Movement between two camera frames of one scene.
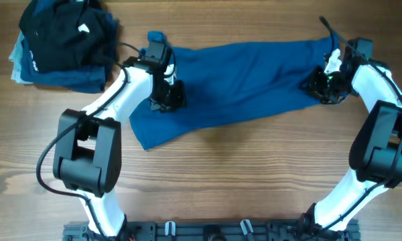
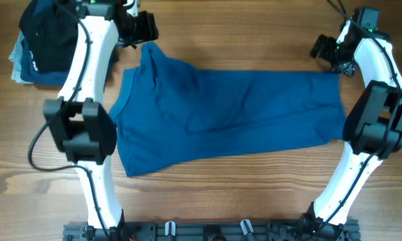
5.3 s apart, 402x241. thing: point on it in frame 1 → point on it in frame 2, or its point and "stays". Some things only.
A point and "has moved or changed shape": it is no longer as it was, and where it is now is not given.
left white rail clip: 173,228 stays
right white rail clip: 243,226 stays
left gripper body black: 171,97 → 142,25
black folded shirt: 61,36 stays
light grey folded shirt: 15,57 stays
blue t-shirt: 196,83 has moved or changed shape
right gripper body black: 321,88 → 323,47
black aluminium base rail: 252,230 stays
